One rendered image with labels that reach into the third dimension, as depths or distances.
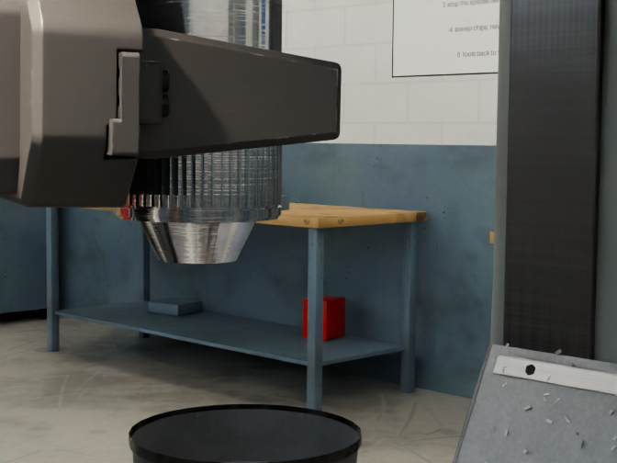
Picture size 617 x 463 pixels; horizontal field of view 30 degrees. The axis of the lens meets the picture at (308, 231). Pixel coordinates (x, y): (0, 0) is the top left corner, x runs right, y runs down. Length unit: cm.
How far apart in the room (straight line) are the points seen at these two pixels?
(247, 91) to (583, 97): 40
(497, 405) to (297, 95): 42
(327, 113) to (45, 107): 8
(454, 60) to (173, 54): 527
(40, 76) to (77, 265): 761
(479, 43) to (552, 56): 479
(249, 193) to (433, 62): 533
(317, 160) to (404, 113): 63
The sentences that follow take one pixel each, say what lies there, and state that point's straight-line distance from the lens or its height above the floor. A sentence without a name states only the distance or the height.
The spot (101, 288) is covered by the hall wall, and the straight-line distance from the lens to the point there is 766.
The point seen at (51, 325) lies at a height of 15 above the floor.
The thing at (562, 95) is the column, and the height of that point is 125.
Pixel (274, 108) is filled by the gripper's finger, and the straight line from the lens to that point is 30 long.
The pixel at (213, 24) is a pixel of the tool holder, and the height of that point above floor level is 125.
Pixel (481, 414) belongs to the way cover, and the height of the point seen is 106.
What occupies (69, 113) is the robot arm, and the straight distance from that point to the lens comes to 25.
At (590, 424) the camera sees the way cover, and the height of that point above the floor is 107.
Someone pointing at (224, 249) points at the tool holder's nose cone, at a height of 119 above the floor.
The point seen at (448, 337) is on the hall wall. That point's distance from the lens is 561.
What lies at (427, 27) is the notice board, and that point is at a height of 176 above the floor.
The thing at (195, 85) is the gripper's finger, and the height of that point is 124.
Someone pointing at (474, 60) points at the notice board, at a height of 160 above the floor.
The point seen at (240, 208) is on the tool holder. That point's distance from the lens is 31.
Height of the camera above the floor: 122
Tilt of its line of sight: 5 degrees down
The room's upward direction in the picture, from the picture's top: 1 degrees clockwise
